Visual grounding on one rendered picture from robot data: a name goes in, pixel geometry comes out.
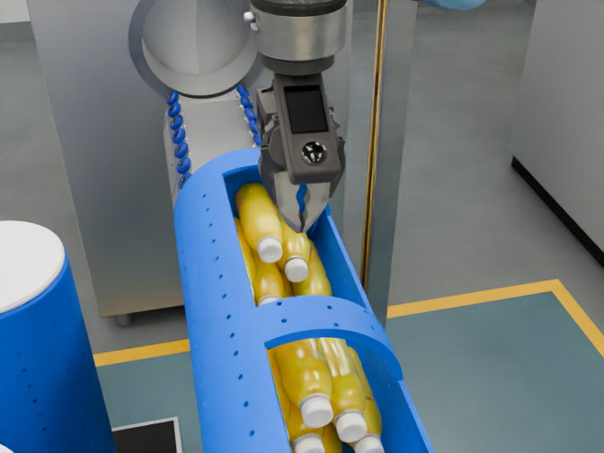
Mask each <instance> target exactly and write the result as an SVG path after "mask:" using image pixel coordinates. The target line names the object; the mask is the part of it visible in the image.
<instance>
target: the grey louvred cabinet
mask: <svg viewBox="0 0 604 453"><path fill-rule="evenodd" d="M508 149H509V150H510V152H511V153H512V154H513V158H512V162H511V166H512V167H513V168H514V169H515V171H516V172H517V173H518V174H519V175H520V176H521V177H522V178H523V180H524V181H525V182H526V183H527V184H528V185H529V186H530V187H531V188H532V190H533V191H534V192H535V193H536V194H537V195H538V196H539V197H540V199H542V201H544V202H545V203H546V205H547V206H548V207H549V208H550V209H551V210H552V211H553V212H554V213H555V214H556V216H557V217H558V218H559V219H560V220H561V221H562V222H563V223H564V225H565V226H566V227H567V228H568V229H569V230H570V231H571V232H572V233H573V235H574V236H575V237H576V238H577V239H578V240H579V241H580V242H581V244H582V245H583V246H584V247H585V248H586V249H587V250H588V251H589V253H590V254H591V255H592V256H593V257H594V258H595V259H596V260H597V262H598V263H599V264H600V265H601V266H602V267H603V268H604V0H537V3H536V8H535V12H534V18H533V23H532V27H531V32H530V36H529V41H528V49H527V54H526V58H525V63H524V67H523V72H522V77H521V81H520V89H519V94H518V99H517V103H516V108H515V112H514V117H513V122H512V126H511V134H510V139H509V145H508Z"/></svg>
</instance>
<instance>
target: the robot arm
mask: <svg viewBox="0 0 604 453"><path fill-rule="evenodd" d="M410 1H414V2H419V3H425V4H429V5H430V6H432V7H435V8H438V9H442V10H451V9H459V10H470V9H474V8H476V7H477V6H479V5H480V4H482V3H483V2H484V1H485V0H410ZM250 6H251V8H252V11H251V12H249V13H245V14H244V21H245V22H246V23H250V24H251V37H252V44H253V47H254V48H255V49H257V50H258V51H259V52H260V53H261V54H262V64H263V65H264V66H265V67H266V68H268V69H270V70H271V71H273V73H274V78H273V80H272V83H271V86H268V87H259V88H256V106H257V129H258V133H259V136H260V139H261V141H262V143H263V145H259V148H260V152H261V155H260V156H259V159H258V169H259V174H260V176H261V179H262V184H263V186H264V188H265V190H266V191H267V192H268V194H269V196H270V198H271V200H272V202H273V204H274V205H275V207H276V209H277V210H278V212H279V213H280V215H281V217H282V218H283V220H284V222H285V223H286V224H287V225H288V226H289V227H290V228H291V229H292V230H293V231H294V232H296V233H297V234H299V233H305V232H306V231H307V230H308V229H309V228H310V227H311V226H312V225H313V224H314V223H315V221H316V220H317V219H318V218H319V216H320V215H321V213H322V212H323V210H324V208H325V207H326V205H327V203H328V201H329V199H330V198H331V197H332V196H333V194H334V192H335V190H336V188H337V186H338V184H339V182H340V180H341V178H342V175H343V172H344V168H345V154H344V145H345V140H344V138H343V137H338V136H337V132H336V130H337V129H338V128H339V127H340V126H341V125H340V123H339V121H338V120H337V119H336V118H334V117H333V105H332V103H331V101H330V99H329V98H328V96H327V94H326V92H325V89H324V81H323V77H322V72H323V71H325V70H327V69H328V68H330V67H331V66H332V65H333V63H334V54H336V53H338V52H339V51H340V50H341V49H342V48H343V46H344V45H345V40H346V12H347V0H250ZM268 91H270V92H269V93H268ZM301 184H305V185H306V186H307V192H306V196H305V197H304V202H305V209H304V211H303V213H302V215H299V214H298V211H299V205H298V201H297V199H296V195H297V192H298V189H299V185H301Z"/></svg>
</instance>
